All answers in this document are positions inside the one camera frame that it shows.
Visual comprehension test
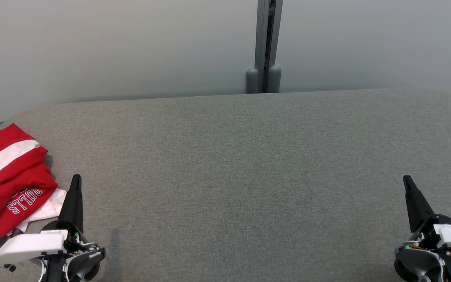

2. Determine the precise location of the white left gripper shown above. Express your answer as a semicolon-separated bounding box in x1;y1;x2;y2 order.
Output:
0;174;84;268

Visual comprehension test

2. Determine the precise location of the grey cylindrical post bumper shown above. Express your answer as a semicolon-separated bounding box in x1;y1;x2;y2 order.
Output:
246;69;260;94
267;65;282;93

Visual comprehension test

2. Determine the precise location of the grey partition post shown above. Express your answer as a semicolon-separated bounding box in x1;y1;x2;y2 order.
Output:
254;0;283;94

